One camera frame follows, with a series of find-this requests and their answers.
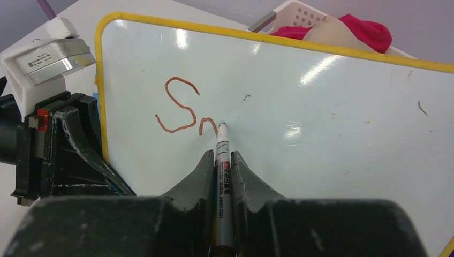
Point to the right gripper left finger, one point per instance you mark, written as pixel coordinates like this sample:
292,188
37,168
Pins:
178,223

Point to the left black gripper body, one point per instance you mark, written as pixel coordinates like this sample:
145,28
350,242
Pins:
46,163

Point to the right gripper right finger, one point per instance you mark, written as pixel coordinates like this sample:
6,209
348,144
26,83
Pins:
269,224

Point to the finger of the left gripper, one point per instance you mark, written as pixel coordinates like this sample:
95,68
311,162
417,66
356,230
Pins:
72,127

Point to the white marker pen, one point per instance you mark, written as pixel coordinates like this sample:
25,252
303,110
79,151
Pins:
223,239

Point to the yellow framed whiteboard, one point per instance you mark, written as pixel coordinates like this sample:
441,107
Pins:
311,120

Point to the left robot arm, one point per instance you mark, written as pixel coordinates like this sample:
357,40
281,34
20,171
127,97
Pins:
10,118

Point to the beige cloth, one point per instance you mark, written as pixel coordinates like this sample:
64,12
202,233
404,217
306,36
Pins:
334,32

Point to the white plastic basket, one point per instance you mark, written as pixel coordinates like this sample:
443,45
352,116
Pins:
296,13

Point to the red cloth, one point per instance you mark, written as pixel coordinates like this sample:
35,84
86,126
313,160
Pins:
376,35

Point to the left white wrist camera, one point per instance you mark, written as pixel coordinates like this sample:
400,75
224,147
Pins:
36,71

